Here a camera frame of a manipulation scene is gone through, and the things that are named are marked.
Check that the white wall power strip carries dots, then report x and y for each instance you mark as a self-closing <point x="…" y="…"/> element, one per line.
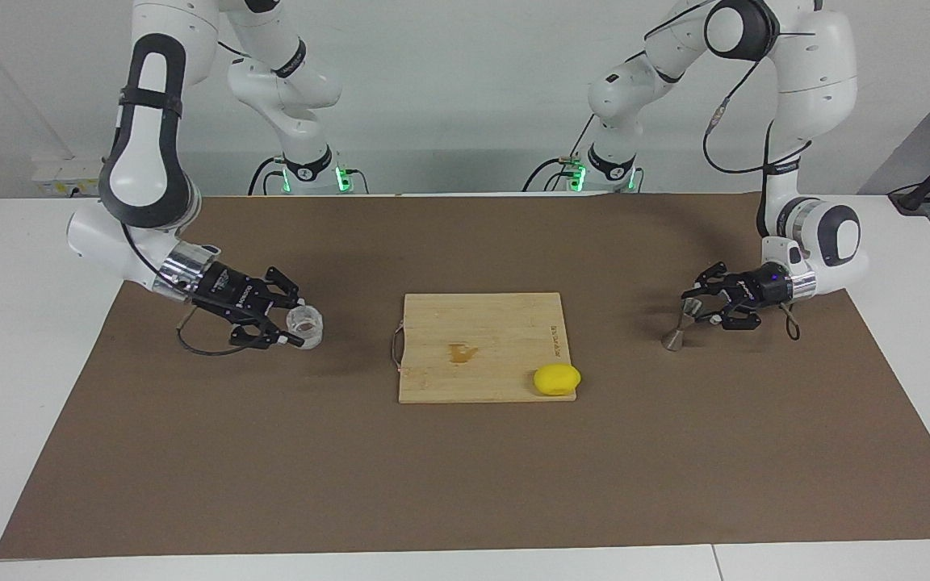
<point x="57" y="173"/>

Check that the yellow lemon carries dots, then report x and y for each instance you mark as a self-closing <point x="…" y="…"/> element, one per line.
<point x="558" y="380"/>

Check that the wooden cutting board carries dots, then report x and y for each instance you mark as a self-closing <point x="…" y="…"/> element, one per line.
<point x="497" y="323"/>

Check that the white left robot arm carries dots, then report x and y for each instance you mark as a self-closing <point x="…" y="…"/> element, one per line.
<point x="812" y="73"/>

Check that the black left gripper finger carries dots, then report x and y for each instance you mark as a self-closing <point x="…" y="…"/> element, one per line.
<point x="739" y="317"/>
<point x="719" y="276"/>

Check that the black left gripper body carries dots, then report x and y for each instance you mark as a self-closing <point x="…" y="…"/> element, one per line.
<point x="765" y="289"/>

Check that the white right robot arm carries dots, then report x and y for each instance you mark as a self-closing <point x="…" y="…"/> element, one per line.
<point x="146" y="161"/>

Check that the small clear glass cup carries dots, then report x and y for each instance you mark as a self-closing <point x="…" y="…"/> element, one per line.
<point x="309" y="328"/>

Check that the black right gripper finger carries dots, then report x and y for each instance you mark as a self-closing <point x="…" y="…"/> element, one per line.
<point x="283" y="288"/>
<point x="259" y="336"/>

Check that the steel double jigger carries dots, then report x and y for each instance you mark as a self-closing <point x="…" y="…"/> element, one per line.
<point x="672" y="340"/>

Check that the brown table mat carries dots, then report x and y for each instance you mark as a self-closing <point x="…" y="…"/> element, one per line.
<point x="271" y="468"/>

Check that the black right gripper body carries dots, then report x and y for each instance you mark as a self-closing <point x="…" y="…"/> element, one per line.
<point x="231" y="292"/>

